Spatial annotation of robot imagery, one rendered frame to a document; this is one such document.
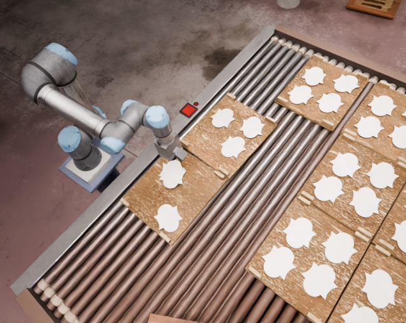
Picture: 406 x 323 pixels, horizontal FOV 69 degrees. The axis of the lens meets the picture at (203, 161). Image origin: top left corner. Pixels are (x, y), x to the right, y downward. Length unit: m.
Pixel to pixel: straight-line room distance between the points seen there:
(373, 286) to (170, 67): 2.69
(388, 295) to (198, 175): 0.92
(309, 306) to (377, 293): 0.26
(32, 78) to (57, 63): 0.11
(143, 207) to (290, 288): 0.74
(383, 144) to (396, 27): 2.41
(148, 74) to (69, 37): 1.26
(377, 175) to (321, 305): 0.64
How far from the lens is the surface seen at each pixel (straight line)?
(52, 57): 1.30
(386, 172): 1.62
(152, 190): 1.49
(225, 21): 3.80
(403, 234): 1.52
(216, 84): 1.83
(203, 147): 1.55
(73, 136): 1.56
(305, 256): 1.37
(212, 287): 1.34
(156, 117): 1.06
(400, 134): 1.76
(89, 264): 1.50
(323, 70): 1.92
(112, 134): 1.09
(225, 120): 1.62
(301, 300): 1.35
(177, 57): 3.42
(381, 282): 1.43
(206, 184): 1.45
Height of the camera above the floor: 2.25
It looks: 61 degrees down
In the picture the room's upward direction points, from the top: 12 degrees counter-clockwise
